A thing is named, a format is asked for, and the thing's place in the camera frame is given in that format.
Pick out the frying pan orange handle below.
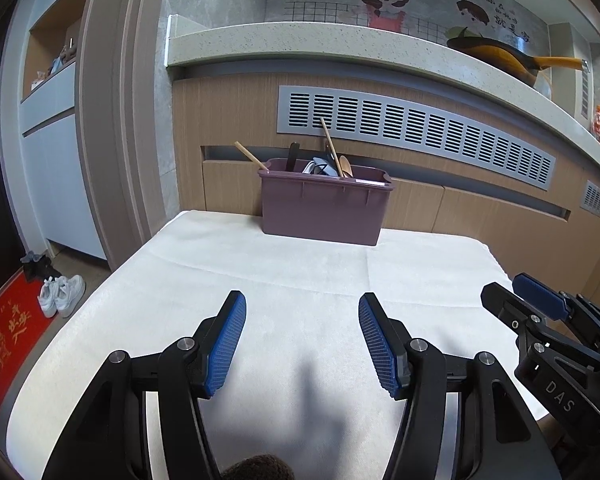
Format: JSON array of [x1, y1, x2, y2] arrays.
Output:
[[446, 36, 588, 87]]

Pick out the white ceramic spoon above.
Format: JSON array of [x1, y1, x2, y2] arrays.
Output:
[[302, 160, 322, 174]]

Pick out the blue plastic rice spoon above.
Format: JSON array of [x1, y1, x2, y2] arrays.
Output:
[[312, 157, 339, 178]]

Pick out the wooden spoon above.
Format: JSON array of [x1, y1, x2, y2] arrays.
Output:
[[339, 155, 353, 178]]

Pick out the white cabinet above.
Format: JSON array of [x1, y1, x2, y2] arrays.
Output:
[[0, 0, 105, 258]]

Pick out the grey ventilation grille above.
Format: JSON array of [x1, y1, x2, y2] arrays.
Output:
[[277, 86, 555, 191]]

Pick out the purple plastic bin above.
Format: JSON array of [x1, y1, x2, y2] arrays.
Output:
[[259, 158, 394, 246]]

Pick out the small grey vent grille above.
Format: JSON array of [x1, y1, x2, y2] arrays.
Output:
[[580, 180, 600, 218]]

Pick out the red floor mat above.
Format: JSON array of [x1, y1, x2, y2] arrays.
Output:
[[0, 270, 53, 408]]

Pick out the white sneakers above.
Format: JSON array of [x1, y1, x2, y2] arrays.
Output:
[[38, 275, 85, 318]]

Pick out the long wooden chopstick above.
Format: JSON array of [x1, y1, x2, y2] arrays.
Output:
[[320, 117, 344, 178]]

